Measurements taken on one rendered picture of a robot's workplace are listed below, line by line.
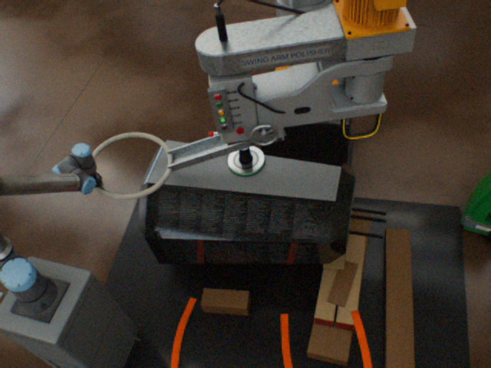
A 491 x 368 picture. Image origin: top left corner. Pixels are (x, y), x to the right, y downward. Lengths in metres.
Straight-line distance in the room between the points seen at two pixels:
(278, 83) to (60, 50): 3.64
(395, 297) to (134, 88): 3.05
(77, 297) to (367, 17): 1.90
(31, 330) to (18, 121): 2.80
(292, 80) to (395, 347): 1.66
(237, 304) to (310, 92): 1.45
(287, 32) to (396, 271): 1.75
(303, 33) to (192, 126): 2.25
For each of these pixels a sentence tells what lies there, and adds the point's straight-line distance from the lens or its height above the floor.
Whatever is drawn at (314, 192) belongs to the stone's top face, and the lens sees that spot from 2.69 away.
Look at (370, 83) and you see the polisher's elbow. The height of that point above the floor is 1.38.
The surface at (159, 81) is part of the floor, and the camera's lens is 4.83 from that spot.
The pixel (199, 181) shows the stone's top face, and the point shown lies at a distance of 2.82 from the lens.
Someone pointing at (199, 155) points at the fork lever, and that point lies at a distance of 2.71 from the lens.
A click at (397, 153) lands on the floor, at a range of 3.99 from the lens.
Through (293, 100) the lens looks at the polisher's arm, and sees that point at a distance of 2.40.
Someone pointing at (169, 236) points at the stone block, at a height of 0.61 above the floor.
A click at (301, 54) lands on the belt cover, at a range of 2.22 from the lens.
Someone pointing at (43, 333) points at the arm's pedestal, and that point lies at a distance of 2.63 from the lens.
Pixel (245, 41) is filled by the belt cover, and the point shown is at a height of 1.69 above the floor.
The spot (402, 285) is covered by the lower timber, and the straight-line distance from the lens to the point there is 3.26.
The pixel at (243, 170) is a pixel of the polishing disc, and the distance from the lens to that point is 2.78.
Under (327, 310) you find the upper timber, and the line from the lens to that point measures 3.02.
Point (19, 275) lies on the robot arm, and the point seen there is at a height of 1.14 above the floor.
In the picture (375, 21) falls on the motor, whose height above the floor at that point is 1.74.
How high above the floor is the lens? 3.01
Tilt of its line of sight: 52 degrees down
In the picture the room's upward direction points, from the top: 11 degrees counter-clockwise
